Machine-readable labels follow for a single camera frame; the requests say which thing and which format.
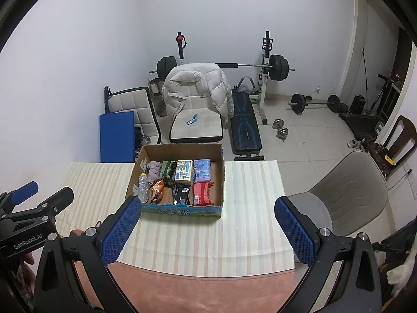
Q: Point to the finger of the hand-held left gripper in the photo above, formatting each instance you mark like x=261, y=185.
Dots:
x=58, y=199
x=24, y=191

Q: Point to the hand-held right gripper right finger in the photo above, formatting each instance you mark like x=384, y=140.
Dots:
x=293, y=231

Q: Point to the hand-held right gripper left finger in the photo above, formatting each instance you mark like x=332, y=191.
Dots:
x=120, y=231

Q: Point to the clear plastic bottle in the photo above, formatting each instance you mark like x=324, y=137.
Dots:
x=143, y=187

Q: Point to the orange panda snack packet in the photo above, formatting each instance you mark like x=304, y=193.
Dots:
x=157, y=191

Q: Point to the purple cloth bundle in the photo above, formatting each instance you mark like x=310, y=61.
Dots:
x=153, y=171

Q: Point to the black packet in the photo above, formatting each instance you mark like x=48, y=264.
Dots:
x=180, y=195

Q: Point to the green packet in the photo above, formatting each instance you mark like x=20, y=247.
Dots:
x=168, y=172

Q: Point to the red packet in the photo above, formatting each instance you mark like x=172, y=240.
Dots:
x=202, y=194

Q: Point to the cardboard box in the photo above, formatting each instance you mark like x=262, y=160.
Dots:
x=215, y=169

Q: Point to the blue tissue pack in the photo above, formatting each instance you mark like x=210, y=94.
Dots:
x=202, y=170

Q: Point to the person's left hand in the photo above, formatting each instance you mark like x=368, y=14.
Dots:
x=24, y=277

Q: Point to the grey shell chair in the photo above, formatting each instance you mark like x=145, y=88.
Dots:
x=352, y=186

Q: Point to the blue foam mat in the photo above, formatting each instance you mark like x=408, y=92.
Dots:
x=115, y=137

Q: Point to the striped tablecloth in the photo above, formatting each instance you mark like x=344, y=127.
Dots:
x=208, y=238

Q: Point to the chrome dumbbell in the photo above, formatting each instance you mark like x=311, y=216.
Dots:
x=282, y=133
x=279, y=124

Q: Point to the folded black scooter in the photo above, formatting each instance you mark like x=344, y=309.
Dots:
x=399, y=234

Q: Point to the white goose plush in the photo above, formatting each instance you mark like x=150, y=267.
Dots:
x=399, y=274

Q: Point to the black and blue bench pad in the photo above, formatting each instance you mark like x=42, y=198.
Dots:
x=246, y=127

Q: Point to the white padded black-framed chair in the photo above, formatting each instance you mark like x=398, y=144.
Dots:
x=130, y=102

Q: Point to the short barbell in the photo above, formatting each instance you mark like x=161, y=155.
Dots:
x=297, y=103

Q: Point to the beige padded chair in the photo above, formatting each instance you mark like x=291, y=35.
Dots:
x=202, y=128

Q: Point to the small blue packet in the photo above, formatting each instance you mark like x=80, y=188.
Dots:
x=193, y=119

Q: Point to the brown wooden chair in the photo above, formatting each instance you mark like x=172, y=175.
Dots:
x=402, y=143

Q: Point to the black bag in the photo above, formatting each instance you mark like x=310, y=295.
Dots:
x=357, y=105

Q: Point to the white weight rack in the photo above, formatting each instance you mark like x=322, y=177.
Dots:
x=265, y=84

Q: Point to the black kick scooter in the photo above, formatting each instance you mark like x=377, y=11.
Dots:
x=381, y=94

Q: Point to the barbell with black plates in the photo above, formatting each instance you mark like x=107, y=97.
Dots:
x=278, y=68

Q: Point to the white puffer jacket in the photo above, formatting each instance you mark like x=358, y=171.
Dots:
x=195, y=84

